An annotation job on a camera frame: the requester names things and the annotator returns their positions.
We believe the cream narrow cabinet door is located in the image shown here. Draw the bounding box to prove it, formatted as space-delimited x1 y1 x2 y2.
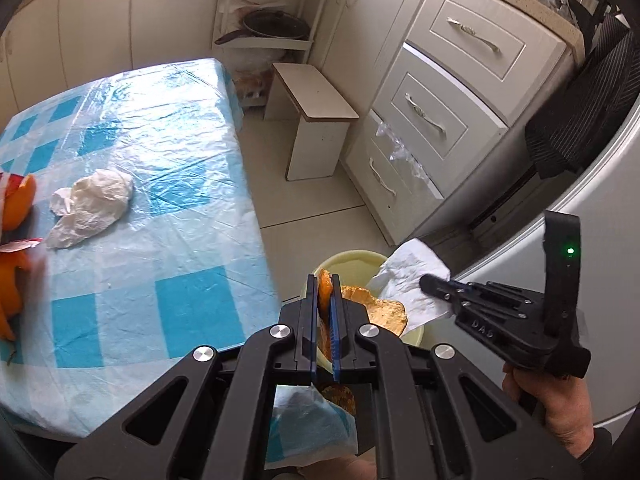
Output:
321 0 435 113

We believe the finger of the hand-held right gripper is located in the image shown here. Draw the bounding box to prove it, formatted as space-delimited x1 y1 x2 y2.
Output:
419 273 468 307

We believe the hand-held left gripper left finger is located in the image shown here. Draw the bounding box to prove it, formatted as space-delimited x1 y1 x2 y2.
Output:
54 274 321 480

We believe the person's right hand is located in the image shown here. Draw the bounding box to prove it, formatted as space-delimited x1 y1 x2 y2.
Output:
502 362 597 461

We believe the orange peel strip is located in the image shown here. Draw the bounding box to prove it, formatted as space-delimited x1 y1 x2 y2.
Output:
318 268 334 361

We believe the white corner shelf rack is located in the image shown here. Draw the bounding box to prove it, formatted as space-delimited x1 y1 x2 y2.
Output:
212 0 335 111

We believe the white plastic bag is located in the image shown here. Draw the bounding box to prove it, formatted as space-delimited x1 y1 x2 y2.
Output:
232 47 289 72

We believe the dark striped cloth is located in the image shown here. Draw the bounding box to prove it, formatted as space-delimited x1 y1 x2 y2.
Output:
524 12 640 179

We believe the cream base cabinet row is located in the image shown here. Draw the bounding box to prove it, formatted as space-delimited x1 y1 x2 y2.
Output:
0 0 236 111

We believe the cream drawer with medium front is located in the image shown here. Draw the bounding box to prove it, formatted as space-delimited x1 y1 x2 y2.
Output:
371 42 508 200

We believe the long orange peel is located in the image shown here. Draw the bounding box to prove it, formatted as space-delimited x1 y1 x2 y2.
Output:
0 247 34 342

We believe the curled orange peel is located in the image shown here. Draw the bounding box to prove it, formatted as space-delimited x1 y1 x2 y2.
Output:
0 174 38 233

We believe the clear plastic bag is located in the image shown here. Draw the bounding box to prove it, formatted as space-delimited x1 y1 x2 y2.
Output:
375 122 431 184

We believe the cream drawer with large front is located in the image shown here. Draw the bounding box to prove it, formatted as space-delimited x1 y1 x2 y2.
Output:
404 0 569 128

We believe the black frying pan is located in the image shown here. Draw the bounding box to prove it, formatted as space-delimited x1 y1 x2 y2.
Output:
215 8 311 46

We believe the flat orange peel piece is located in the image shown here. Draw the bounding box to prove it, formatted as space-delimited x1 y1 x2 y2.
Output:
340 285 410 339

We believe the yellow plastic bin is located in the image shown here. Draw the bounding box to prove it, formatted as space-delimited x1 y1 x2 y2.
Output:
304 251 429 377

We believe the table with checkered tablecloth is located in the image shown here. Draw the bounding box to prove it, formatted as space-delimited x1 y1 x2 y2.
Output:
0 57 359 466

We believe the small orange peel piece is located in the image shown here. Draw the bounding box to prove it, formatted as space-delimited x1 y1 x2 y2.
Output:
317 384 357 417

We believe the white wooden stool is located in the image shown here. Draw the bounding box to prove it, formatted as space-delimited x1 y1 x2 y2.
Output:
263 62 361 181

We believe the orange printed bag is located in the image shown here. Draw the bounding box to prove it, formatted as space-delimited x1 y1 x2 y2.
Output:
235 71 274 102

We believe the white tissue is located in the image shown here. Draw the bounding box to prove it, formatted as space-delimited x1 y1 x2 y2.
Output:
366 238 453 336
46 169 136 250

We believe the cream drawer with plastic bag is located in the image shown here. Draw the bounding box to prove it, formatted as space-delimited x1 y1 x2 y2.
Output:
344 112 445 247

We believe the light grey refrigerator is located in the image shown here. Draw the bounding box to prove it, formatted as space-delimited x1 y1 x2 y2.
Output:
420 110 640 441

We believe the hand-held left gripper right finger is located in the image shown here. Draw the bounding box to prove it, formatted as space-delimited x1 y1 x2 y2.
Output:
329 274 587 480

